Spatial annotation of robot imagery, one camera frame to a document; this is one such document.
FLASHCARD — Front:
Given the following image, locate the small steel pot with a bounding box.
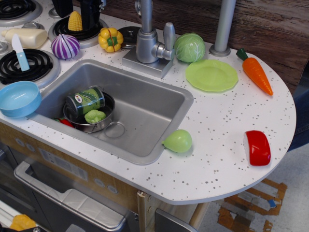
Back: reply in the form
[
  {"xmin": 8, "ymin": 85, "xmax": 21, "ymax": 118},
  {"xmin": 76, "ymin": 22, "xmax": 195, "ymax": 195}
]
[{"xmin": 63, "ymin": 92, "xmax": 115, "ymax": 133}]

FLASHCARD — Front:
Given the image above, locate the green toy cabbage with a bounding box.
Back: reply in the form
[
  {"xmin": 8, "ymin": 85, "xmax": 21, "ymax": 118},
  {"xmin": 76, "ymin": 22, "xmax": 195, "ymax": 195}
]
[{"xmin": 174, "ymin": 33, "xmax": 205, "ymax": 63}]

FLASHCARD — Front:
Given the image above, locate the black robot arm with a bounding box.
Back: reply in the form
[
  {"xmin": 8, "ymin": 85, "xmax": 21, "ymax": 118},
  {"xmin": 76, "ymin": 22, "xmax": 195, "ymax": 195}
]
[{"xmin": 52, "ymin": 0, "xmax": 107, "ymax": 30}]

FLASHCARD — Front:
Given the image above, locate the front left black burner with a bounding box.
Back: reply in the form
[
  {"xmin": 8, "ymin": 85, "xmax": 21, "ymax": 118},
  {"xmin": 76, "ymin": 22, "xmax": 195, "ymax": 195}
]
[{"xmin": 0, "ymin": 49, "xmax": 61, "ymax": 89}]

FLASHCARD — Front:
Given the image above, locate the yellow toy on floor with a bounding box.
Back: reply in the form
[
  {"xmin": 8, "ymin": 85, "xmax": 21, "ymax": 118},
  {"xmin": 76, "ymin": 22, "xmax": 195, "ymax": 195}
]
[{"xmin": 9, "ymin": 214, "xmax": 36, "ymax": 231}]

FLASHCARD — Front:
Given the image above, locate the white blue toy knife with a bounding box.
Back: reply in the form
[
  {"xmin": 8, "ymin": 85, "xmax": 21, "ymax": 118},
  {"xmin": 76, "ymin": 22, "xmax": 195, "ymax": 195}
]
[{"xmin": 12, "ymin": 34, "xmax": 29, "ymax": 72}]

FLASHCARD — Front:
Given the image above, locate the blue plastic bowl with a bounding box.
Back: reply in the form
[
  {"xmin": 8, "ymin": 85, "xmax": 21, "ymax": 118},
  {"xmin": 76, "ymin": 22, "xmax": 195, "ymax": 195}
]
[{"xmin": 0, "ymin": 81, "xmax": 42, "ymax": 118}]

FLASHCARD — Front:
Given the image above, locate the green plastic plate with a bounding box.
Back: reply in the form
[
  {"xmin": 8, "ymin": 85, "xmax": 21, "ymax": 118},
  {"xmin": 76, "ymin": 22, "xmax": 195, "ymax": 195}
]
[{"xmin": 185, "ymin": 59, "xmax": 239, "ymax": 92}]

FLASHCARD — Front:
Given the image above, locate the light green toy broccoli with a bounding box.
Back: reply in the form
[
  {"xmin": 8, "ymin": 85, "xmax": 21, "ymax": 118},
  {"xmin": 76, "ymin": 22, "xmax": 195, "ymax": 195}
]
[{"xmin": 84, "ymin": 109, "xmax": 106, "ymax": 123}]

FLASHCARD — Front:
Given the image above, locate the grey stove knob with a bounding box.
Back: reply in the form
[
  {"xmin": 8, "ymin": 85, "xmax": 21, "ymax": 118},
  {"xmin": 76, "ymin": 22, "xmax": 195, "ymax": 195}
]
[
  {"xmin": 22, "ymin": 21, "xmax": 44, "ymax": 29},
  {"xmin": 0, "ymin": 42, "xmax": 12, "ymax": 55},
  {"xmin": 48, "ymin": 8, "xmax": 60, "ymax": 19}
]

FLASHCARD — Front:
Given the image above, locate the grey metal pole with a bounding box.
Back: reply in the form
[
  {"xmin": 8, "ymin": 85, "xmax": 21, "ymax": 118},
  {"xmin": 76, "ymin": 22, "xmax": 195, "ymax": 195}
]
[{"xmin": 210, "ymin": 0, "xmax": 236, "ymax": 57}]

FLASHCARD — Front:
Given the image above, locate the grey stove knob middle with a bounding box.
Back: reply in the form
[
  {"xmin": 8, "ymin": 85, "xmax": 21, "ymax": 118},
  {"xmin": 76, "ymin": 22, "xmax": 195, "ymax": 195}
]
[{"xmin": 22, "ymin": 21, "xmax": 44, "ymax": 29}]

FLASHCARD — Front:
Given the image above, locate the dark pot lid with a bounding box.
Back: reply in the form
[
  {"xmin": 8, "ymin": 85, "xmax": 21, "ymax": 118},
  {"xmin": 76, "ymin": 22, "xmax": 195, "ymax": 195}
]
[{"xmin": 118, "ymin": 26, "xmax": 140, "ymax": 49}]

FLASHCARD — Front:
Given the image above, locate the yellow toy bell pepper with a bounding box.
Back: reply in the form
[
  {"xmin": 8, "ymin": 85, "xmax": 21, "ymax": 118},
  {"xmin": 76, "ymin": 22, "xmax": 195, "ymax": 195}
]
[{"xmin": 98, "ymin": 28, "xmax": 124, "ymax": 53}]

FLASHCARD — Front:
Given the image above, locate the yellow toy corn cob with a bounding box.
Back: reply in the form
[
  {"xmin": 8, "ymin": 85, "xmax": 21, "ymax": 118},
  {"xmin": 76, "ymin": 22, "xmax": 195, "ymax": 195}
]
[{"xmin": 68, "ymin": 11, "xmax": 83, "ymax": 31}]

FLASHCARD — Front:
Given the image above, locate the red toy pepper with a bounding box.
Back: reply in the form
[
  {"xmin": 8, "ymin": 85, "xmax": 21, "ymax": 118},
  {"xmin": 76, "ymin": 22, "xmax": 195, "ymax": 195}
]
[{"xmin": 54, "ymin": 118, "xmax": 74, "ymax": 128}]

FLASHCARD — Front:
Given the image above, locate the silver toy faucet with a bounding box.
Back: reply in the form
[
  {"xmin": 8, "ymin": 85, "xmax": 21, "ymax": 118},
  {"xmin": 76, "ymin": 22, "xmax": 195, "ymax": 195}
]
[{"xmin": 122, "ymin": 0, "xmax": 176, "ymax": 78}]

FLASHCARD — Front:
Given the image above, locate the black burner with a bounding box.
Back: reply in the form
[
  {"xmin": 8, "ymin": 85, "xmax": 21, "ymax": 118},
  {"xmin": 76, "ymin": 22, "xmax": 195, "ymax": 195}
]
[
  {"xmin": 0, "ymin": 49, "xmax": 61, "ymax": 89},
  {"xmin": 48, "ymin": 17, "xmax": 107, "ymax": 49},
  {"xmin": 0, "ymin": 0, "xmax": 42, "ymax": 27}
]

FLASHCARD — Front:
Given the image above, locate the back right black burner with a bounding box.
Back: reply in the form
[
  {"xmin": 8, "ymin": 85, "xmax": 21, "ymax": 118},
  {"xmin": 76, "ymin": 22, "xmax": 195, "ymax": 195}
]
[{"xmin": 48, "ymin": 17, "xmax": 107, "ymax": 49}]

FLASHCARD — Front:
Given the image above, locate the purple toy onion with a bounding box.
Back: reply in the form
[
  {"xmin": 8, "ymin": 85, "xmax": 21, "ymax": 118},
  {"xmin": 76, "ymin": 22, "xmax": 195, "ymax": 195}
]
[{"xmin": 51, "ymin": 34, "xmax": 80, "ymax": 59}]

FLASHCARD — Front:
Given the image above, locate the grey metal sink basin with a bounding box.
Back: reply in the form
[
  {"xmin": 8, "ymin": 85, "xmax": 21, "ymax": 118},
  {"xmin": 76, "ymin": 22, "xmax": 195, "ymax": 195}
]
[{"xmin": 30, "ymin": 59, "xmax": 194, "ymax": 165}]

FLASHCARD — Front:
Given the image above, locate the silver oven door handle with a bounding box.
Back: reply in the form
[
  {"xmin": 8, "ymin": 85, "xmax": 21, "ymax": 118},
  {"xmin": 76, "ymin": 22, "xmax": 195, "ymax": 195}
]
[{"xmin": 14, "ymin": 161, "xmax": 126, "ymax": 232}]

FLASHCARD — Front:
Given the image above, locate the green toy tin can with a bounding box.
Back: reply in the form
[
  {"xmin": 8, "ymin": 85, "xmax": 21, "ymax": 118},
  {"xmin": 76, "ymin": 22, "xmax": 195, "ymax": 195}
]
[{"xmin": 65, "ymin": 86, "xmax": 105, "ymax": 118}]

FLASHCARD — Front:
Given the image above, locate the green toy pear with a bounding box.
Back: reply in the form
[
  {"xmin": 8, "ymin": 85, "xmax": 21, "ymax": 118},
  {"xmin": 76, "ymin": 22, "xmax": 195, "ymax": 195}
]
[{"xmin": 162, "ymin": 130, "xmax": 192, "ymax": 153}]

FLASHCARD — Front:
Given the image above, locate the red toy apple slice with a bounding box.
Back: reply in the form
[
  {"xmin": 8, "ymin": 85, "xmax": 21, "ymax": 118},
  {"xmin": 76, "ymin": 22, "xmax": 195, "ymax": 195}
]
[{"xmin": 243, "ymin": 130, "xmax": 271, "ymax": 166}]

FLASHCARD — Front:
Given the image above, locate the cream toy bottle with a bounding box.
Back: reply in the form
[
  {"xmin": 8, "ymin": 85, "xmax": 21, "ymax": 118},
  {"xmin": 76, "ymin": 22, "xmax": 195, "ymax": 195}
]
[{"xmin": 1, "ymin": 28, "xmax": 48, "ymax": 49}]

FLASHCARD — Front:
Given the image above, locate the orange toy carrot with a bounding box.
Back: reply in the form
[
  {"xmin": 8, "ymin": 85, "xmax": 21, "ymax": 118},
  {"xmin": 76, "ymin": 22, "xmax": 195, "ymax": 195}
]
[{"xmin": 236, "ymin": 48, "xmax": 273, "ymax": 96}]

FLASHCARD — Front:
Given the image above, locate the back left black burner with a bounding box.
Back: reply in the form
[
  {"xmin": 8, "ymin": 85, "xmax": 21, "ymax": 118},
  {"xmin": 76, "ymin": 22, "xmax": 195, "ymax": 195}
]
[{"xmin": 0, "ymin": 0, "xmax": 42, "ymax": 27}]

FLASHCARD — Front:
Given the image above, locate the grey stove knob left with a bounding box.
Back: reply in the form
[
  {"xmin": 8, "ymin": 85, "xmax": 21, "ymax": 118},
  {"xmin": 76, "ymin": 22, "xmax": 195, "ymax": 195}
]
[{"xmin": 0, "ymin": 42, "xmax": 12, "ymax": 55}]

